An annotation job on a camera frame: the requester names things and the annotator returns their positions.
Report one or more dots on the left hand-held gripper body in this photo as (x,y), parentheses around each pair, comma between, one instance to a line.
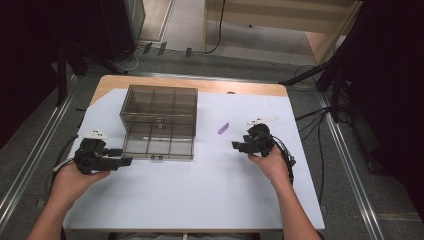
(91,156)

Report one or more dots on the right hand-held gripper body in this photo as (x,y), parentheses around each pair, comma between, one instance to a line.
(261,140)

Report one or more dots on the small purple plastic piece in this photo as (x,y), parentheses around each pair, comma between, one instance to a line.
(223,128)

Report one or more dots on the clear compartment storage box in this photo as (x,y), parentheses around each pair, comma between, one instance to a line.
(160,121)

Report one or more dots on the person's right hand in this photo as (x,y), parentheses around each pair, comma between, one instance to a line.
(271,166)

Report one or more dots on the person's left hand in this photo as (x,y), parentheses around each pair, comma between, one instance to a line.
(71,183)

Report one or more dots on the white table sheet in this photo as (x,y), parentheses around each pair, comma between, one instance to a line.
(200,186)

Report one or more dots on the wooden table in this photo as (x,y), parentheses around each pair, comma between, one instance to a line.
(213,85)

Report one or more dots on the black metal stand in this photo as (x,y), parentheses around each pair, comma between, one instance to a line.
(330,76)
(63,76)

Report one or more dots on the light wooden furniture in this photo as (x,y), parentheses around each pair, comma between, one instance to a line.
(266,20)

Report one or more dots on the dark cabinet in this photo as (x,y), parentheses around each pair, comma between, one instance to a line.
(120,26)

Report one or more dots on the metal floor rail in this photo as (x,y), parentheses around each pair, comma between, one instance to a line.
(353,180)
(30,160)

